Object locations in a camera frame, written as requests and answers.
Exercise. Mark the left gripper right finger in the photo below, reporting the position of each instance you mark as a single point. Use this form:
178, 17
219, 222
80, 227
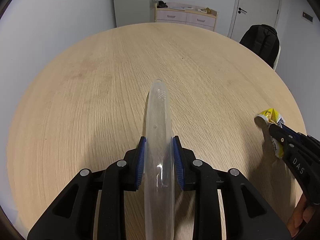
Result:
247, 214

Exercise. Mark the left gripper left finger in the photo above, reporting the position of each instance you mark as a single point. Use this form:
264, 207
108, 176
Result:
91, 206

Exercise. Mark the yellow white wrapper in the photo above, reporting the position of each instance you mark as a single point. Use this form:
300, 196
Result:
274, 122

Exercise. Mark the right hand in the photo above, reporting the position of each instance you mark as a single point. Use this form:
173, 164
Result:
302, 213

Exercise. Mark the white plastic chair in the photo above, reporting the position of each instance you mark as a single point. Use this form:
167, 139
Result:
277, 59

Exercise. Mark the white door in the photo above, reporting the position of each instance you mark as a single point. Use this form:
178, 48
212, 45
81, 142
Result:
251, 12

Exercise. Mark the pink drawer cabinet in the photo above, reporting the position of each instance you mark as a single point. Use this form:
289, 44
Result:
180, 13

